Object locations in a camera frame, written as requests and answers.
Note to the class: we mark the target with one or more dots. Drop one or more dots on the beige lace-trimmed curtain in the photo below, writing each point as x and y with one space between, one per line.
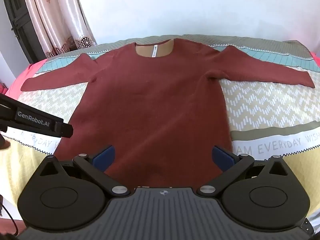
62 17

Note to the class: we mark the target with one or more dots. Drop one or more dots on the maroon long-sleeved sweater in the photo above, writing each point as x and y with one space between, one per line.
152 110

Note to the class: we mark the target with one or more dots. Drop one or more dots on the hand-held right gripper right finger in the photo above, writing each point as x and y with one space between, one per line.
222 155

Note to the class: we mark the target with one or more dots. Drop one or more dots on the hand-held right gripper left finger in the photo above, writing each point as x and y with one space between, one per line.
106 156

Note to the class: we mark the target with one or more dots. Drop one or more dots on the patterned bed blanket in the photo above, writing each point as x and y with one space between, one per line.
262 100

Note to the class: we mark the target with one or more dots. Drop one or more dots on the dark door frame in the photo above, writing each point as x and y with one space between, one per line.
18 22

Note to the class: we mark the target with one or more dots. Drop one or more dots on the pink bed sheet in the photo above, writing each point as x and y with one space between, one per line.
22 80

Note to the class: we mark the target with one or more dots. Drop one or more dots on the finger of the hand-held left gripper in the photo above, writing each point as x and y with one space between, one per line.
64 129

